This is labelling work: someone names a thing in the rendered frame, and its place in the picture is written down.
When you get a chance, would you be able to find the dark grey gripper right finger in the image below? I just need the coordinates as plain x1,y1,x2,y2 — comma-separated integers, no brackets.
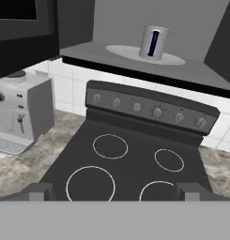
175,182,230,202

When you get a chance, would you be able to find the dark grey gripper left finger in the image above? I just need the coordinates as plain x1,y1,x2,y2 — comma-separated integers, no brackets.
0,182,54,202

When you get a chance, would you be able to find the black microwave oven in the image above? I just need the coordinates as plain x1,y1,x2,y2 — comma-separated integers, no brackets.
56,0,230,100

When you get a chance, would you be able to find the black microwave door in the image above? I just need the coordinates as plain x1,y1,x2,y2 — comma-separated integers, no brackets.
0,0,60,81

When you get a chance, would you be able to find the white microwave turntable plate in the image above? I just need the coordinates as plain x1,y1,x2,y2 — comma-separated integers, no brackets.
105,44,187,67

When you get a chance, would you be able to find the grey hob knob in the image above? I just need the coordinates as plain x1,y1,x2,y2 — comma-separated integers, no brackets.
131,101,143,114
195,116,207,129
174,112,186,125
112,97,122,110
151,105,165,119
92,93,102,106

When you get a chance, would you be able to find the black hob with control panel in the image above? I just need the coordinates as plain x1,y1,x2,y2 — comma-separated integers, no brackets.
38,80,222,202

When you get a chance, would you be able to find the silver coffee machine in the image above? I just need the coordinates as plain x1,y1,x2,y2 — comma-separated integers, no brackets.
0,69,55,156

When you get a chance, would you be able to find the silver mug with dark handle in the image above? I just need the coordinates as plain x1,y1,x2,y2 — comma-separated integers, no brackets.
138,24,171,61

